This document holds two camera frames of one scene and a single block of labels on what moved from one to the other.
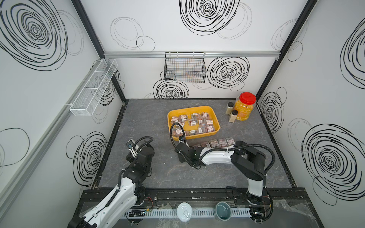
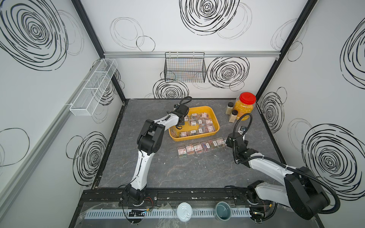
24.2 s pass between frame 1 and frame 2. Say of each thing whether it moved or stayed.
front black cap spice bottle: stayed
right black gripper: moved
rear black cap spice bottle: stayed
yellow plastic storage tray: stayed
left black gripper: moved
